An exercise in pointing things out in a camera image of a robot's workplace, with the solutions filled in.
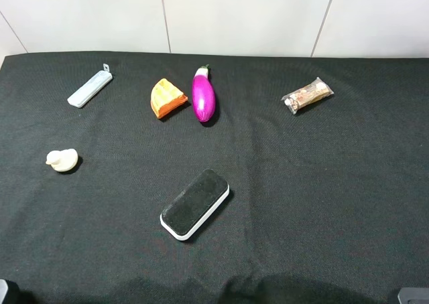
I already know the translucent plastic case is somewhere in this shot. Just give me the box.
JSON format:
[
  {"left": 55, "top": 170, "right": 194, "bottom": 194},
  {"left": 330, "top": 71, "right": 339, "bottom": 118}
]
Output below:
[{"left": 67, "top": 64, "right": 113, "bottom": 108}]

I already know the purple toy eggplant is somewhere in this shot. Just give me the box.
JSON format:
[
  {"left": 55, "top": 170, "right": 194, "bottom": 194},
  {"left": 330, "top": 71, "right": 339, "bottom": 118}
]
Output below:
[{"left": 192, "top": 64, "right": 216, "bottom": 123}]

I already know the orange waffle wedge toy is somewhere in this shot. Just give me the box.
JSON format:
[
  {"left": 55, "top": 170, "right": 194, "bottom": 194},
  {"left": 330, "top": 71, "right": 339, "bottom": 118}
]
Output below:
[{"left": 150, "top": 78, "right": 188, "bottom": 119}]

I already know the black white board eraser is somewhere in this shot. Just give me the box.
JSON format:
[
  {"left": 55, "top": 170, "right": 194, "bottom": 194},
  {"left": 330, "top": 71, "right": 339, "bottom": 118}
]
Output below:
[{"left": 160, "top": 169, "right": 230, "bottom": 241}]

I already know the wrapped snack bar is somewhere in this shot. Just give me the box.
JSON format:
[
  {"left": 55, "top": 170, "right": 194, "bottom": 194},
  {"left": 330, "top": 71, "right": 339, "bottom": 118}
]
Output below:
[{"left": 281, "top": 77, "right": 334, "bottom": 115}]

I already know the black cloth table cover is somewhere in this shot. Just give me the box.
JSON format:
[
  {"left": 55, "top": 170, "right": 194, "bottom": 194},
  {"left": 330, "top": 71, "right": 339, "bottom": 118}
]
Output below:
[{"left": 1, "top": 52, "right": 428, "bottom": 303}]

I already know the cream rubber duck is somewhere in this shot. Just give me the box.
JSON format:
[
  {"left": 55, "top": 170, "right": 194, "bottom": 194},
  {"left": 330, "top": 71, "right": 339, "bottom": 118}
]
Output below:
[{"left": 46, "top": 149, "right": 78, "bottom": 172}]

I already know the grey device bottom right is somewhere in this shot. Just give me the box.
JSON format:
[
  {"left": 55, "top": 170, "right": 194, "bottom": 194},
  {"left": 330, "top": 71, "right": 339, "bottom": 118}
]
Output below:
[{"left": 397, "top": 287, "right": 429, "bottom": 304}]

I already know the grey device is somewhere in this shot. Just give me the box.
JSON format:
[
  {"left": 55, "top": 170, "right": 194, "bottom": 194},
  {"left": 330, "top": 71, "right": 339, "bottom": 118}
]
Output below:
[
  {"left": 397, "top": 287, "right": 429, "bottom": 304},
  {"left": 0, "top": 279, "right": 9, "bottom": 304}
]

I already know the grey device bottom left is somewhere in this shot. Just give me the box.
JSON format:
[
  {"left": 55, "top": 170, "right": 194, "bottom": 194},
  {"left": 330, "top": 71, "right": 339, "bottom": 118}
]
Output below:
[{"left": 0, "top": 279, "right": 9, "bottom": 304}]

